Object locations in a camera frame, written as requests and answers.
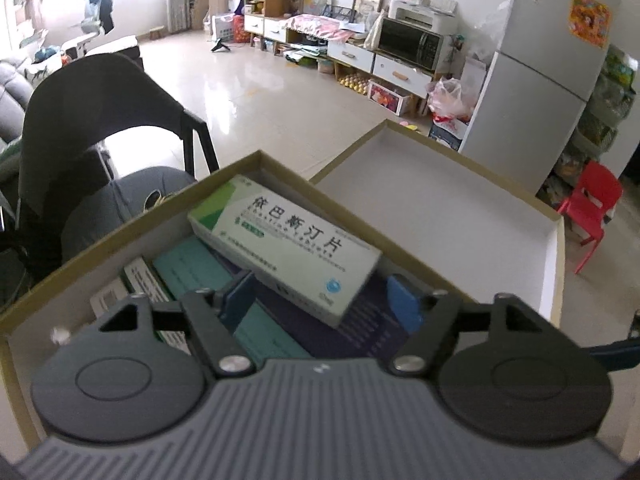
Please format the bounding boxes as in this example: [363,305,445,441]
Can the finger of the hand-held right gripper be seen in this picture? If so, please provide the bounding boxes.
[590,337,640,376]

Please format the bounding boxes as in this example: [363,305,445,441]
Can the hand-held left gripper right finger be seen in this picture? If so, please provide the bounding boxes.
[387,274,543,377]

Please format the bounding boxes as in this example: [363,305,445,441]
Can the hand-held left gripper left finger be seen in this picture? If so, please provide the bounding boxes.
[97,271,257,378]

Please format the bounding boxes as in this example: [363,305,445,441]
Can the teal medicine box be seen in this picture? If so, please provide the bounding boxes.
[151,236,313,361]

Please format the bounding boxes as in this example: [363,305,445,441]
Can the green white medicine box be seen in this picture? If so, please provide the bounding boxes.
[187,175,383,328]

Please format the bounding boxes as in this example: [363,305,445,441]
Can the khaki cardboard box lid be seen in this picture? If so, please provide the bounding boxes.
[309,119,566,328]

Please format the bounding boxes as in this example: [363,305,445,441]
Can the khaki cardboard box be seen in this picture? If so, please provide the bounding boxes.
[0,149,483,456]

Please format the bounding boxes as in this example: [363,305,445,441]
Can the purple box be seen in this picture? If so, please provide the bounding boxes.
[280,265,426,361]

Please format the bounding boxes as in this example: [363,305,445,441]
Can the white dark stripe medicine box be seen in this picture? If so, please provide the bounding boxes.
[121,256,176,306]

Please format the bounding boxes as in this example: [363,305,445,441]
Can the yellow scissors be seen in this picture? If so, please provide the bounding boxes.
[144,189,173,212]

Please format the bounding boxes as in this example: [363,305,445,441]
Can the grey cushioned seat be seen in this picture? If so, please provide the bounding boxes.
[61,166,199,263]

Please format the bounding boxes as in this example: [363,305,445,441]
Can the red plastic child chair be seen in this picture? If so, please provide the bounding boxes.
[556,161,625,276]

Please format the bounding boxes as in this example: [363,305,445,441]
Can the pink plastic bag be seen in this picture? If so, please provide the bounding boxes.
[426,77,473,123]

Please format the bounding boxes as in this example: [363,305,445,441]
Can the egg tray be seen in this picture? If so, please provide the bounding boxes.
[337,74,373,95]

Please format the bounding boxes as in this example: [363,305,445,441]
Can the black chair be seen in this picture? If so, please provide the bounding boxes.
[15,51,221,271]

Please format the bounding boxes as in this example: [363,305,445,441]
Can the white low cabinet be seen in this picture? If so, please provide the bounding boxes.
[244,12,436,101]

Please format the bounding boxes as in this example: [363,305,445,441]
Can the microwave oven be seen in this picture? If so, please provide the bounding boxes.
[375,16,446,72]

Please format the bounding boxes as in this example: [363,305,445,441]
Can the silver refrigerator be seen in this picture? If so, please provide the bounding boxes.
[457,0,628,196]

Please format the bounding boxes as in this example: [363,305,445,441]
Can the pink cloth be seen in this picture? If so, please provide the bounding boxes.
[285,14,358,43]

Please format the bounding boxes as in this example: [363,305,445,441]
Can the white printer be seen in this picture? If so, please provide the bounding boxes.
[389,0,458,33]

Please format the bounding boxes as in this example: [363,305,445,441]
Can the small wooden computer desk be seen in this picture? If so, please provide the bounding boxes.
[189,0,235,36]

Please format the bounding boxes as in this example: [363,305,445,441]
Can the grey sofa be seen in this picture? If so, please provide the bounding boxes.
[0,57,38,201]

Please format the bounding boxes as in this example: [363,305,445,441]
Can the white office chair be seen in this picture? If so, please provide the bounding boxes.
[62,0,116,58]

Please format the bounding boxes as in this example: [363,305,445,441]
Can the dark jacket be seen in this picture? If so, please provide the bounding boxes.
[84,0,115,36]

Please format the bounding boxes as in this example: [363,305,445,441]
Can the yellow fridge poster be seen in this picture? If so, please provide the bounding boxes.
[570,0,613,50]

